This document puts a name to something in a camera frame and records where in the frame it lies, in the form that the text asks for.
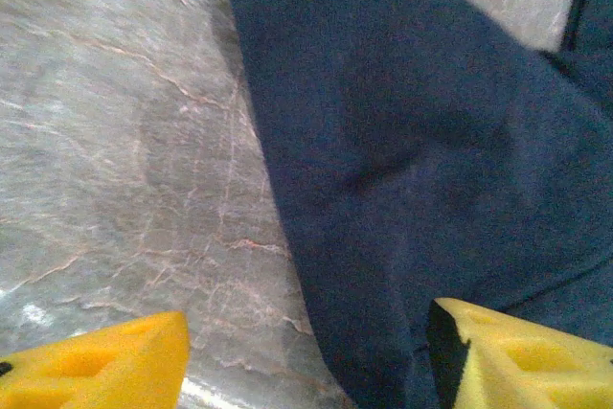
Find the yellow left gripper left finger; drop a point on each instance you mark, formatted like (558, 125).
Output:
(96, 370)

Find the navy blue garment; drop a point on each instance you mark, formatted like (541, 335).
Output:
(383, 141)

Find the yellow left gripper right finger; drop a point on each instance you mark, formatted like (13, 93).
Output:
(527, 366)

